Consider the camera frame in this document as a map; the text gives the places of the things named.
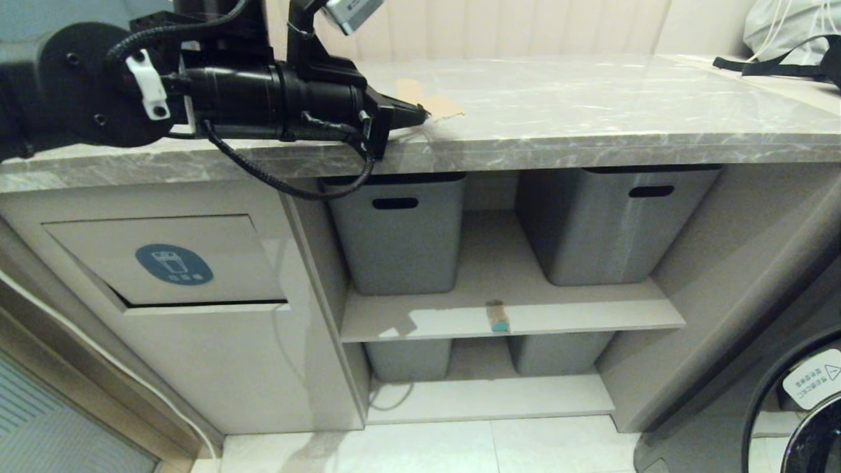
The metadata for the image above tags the torn brown cardboard piece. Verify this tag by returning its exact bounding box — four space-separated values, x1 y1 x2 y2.
396 78 466 123

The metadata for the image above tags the grey plastic storage bin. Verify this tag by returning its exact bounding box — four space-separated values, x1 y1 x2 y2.
506 331 616 378
320 172 468 296
363 338 454 384
516 166 723 287

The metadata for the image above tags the cardboard tube with blue end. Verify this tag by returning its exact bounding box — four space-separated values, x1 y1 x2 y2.
485 300 512 333

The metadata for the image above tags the beige trash bin flap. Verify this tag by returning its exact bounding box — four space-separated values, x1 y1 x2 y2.
42 214 290 311

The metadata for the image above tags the beige cabinet shelf board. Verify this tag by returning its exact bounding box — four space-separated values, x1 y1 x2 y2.
340 210 686 344

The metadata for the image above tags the beige bottom shelf board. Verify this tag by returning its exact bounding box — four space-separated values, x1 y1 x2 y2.
365 336 617 425

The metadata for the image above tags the white fabric bag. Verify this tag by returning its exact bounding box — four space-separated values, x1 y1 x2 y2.
742 0 841 68

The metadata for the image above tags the grey washing machine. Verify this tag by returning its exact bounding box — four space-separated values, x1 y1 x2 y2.
633 177 841 473

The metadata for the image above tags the frosted glass door pane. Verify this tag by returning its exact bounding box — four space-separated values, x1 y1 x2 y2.
0 348 160 473

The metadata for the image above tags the white warning label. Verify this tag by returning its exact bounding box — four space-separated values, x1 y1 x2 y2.
782 348 841 412

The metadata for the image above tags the round washing machine door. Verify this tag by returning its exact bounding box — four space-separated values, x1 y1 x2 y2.
741 327 841 473

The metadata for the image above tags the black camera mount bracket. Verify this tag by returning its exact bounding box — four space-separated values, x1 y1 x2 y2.
286 0 369 87

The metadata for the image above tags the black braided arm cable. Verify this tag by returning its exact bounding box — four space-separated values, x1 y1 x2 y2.
107 0 380 202

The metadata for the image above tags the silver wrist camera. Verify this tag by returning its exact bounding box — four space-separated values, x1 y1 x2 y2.
325 0 386 36

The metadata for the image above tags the white cable clip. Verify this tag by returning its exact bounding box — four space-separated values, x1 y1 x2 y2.
124 49 173 123

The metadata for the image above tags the thin grey cable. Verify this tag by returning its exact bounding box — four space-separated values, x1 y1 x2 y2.
367 380 416 413

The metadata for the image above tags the black bag strap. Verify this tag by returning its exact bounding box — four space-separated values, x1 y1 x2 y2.
712 35 841 91

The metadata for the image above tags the brown door frame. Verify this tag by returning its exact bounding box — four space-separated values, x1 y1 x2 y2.
0 217 225 473

